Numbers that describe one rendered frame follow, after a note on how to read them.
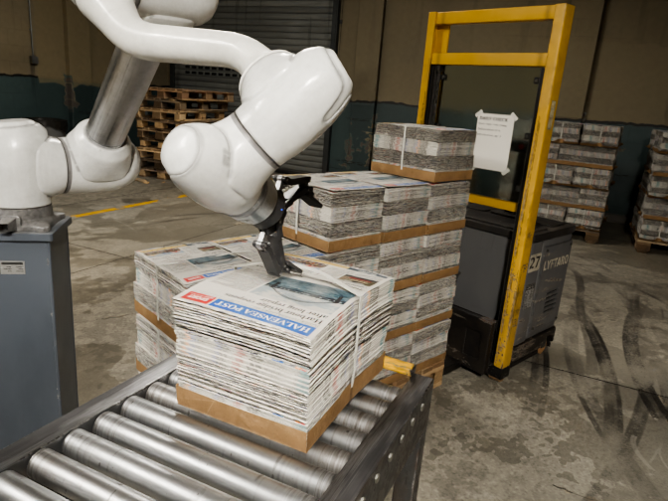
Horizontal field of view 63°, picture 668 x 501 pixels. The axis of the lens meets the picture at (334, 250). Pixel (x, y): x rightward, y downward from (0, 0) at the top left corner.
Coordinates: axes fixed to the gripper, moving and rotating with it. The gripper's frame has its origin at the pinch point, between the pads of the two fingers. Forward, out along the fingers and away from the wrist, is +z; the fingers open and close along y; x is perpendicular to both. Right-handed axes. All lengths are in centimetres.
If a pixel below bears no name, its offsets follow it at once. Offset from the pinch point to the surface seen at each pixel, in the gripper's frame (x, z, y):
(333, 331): 15.2, -8.1, 17.0
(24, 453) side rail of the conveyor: -24, -25, 50
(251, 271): -9.5, 0.6, 9.7
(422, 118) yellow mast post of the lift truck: -41, 170, -111
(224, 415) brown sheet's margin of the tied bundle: -2.0, -5.4, 36.9
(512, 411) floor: 36, 190, 25
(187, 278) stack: -55, 40, 13
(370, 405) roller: 18.0, 15.4, 28.7
